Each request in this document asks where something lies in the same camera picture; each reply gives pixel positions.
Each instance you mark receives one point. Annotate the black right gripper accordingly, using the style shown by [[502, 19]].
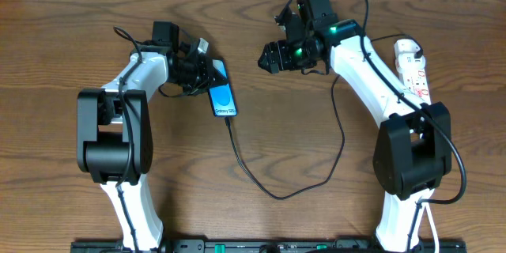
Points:
[[277, 55]]

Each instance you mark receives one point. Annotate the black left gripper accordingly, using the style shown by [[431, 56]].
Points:
[[204, 73]]

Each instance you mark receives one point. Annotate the blue Samsung smartphone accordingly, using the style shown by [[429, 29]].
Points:
[[221, 97]]

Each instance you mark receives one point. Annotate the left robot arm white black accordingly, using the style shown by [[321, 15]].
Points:
[[114, 137]]

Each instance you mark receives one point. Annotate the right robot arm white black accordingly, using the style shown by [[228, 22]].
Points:
[[412, 153]]

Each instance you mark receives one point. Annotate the white power strip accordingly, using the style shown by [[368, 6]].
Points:
[[411, 72]]

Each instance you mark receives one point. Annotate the white USB wall charger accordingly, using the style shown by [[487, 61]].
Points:
[[408, 50]]

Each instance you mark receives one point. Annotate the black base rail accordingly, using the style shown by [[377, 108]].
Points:
[[293, 246]]

